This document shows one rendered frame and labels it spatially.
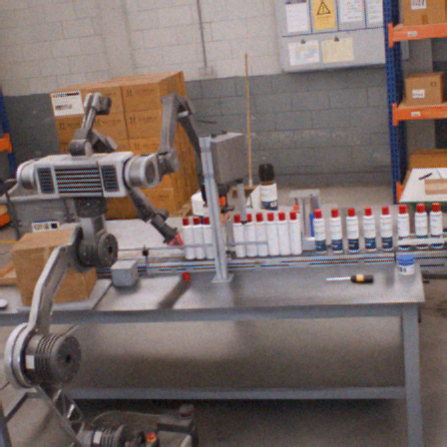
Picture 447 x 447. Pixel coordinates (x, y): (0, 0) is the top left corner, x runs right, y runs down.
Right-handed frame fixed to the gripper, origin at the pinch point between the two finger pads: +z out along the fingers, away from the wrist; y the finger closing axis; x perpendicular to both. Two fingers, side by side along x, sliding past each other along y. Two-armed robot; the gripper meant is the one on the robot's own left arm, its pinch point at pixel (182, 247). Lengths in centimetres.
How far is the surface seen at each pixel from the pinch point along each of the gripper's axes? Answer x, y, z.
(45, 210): 141, 176, -66
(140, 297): 16.2, -34.2, -0.4
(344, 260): -57, -8, 52
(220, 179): -43.9, -17.5, -14.5
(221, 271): -13.1, -16.6, 17.7
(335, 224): -64, -4, 37
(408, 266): -80, -22, 67
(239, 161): -53, -8, -14
